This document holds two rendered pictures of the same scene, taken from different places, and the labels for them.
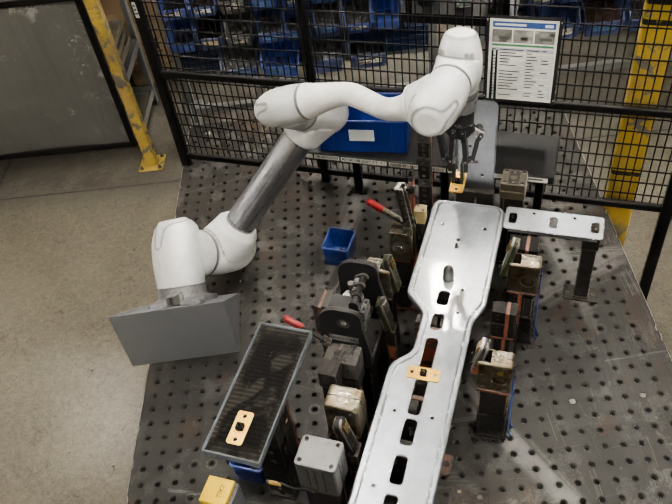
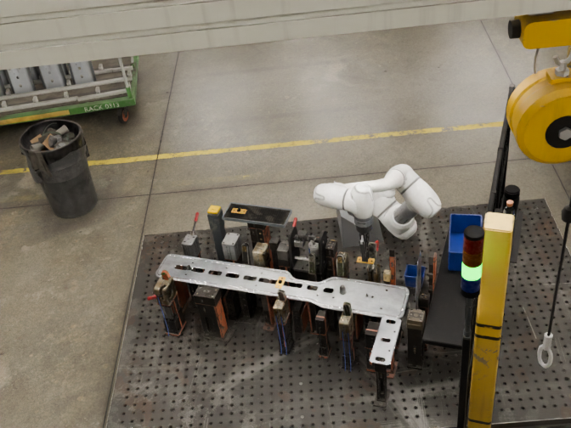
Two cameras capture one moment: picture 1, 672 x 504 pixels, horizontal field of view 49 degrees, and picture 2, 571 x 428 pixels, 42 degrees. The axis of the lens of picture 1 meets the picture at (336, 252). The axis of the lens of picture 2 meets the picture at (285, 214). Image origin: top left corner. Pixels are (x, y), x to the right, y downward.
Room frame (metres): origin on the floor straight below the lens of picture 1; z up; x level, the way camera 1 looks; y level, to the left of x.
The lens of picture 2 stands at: (1.17, -3.03, 3.78)
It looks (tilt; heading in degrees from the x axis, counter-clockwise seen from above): 39 degrees down; 90
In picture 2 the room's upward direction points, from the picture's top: 8 degrees counter-clockwise
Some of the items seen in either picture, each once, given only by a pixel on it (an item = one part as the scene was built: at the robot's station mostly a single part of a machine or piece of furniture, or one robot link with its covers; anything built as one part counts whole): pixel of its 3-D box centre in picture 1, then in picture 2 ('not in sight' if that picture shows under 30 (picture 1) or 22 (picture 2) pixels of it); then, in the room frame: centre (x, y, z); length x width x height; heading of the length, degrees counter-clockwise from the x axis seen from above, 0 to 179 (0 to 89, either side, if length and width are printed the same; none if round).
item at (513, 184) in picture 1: (510, 219); (415, 340); (1.72, -0.58, 0.88); 0.08 x 0.08 x 0.36; 67
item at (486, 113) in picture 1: (476, 147); (418, 281); (1.76, -0.47, 1.17); 0.12 x 0.01 x 0.34; 67
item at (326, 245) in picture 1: (339, 247); (415, 277); (1.84, -0.01, 0.74); 0.11 x 0.10 x 0.09; 157
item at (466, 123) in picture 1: (459, 123); (364, 229); (1.52, -0.36, 1.45); 0.08 x 0.07 x 0.09; 67
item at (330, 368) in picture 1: (337, 410); (278, 266); (1.09, 0.06, 0.90); 0.05 x 0.05 x 0.40; 67
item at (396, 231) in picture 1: (403, 267); (375, 290); (1.58, -0.20, 0.88); 0.07 x 0.06 x 0.35; 67
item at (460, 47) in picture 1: (458, 63); (359, 199); (1.51, -0.35, 1.63); 0.13 x 0.11 x 0.16; 150
